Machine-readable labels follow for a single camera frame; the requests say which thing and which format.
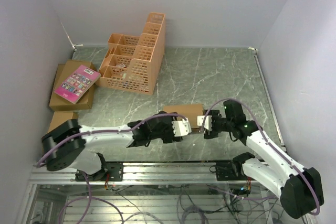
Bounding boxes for brown cardboard box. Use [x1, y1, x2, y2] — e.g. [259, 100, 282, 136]
[162, 103, 203, 131]

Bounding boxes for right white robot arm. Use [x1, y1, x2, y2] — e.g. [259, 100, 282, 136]
[197, 99, 324, 219]

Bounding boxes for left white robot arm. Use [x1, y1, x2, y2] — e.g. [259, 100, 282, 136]
[36, 111, 191, 180]

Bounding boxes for small closed cardboard box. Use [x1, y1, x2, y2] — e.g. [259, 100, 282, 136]
[48, 111, 78, 133]

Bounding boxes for large closed cardboard box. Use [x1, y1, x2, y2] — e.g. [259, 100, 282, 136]
[49, 60, 98, 111]

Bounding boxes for orange plastic organizer rack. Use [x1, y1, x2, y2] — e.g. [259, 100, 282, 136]
[97, 12, 165, 95]

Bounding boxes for pink book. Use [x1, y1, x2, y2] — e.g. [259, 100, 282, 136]
[54, 64, 101, 104]

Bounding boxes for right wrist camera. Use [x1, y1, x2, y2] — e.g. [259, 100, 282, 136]
[197, 115, 212, 131]

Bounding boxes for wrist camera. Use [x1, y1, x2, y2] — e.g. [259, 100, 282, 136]
[197, 115, 212, 131]
[172, 119, 192, 137]

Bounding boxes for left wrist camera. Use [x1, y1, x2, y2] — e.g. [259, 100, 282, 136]
[172, 119, 192, 137]

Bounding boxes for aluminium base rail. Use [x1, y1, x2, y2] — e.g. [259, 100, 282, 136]
[28, 162, 247, 185]

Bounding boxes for tangled floor cables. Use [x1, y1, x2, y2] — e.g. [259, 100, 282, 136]
[60, 182, 289, 224]

